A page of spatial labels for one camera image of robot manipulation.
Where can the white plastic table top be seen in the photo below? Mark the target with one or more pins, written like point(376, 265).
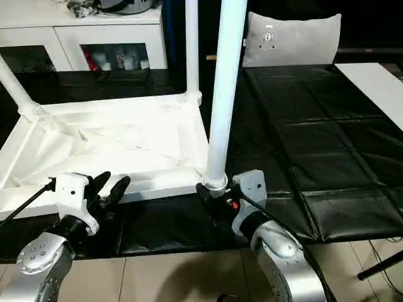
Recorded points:
point(94, 135)

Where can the white plastic table leg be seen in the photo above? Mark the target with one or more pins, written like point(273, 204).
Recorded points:
point(225, 88)
point(192, 47)
point(17, 91)

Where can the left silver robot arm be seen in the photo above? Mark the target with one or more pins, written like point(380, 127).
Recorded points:
point(44, 264)

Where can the red item behind glass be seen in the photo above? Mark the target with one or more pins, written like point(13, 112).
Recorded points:
point(91, 61)

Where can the black mat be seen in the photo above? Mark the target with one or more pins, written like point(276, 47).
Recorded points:
point(315, 126)

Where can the small brown label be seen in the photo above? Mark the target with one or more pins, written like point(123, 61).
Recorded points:
point(210, 58)

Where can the white cabinet with glass doors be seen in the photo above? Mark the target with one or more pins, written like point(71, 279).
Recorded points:
point(78, 34)

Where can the black floor stand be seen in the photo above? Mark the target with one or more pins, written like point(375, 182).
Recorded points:
point(379, 267)

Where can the grey cushion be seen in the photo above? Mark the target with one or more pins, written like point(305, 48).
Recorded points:
point(292, 41)

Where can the white flat board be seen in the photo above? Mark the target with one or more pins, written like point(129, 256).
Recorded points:
point(374, 91)

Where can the black flat monitor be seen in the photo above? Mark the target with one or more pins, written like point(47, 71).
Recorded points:
point(368, 53)

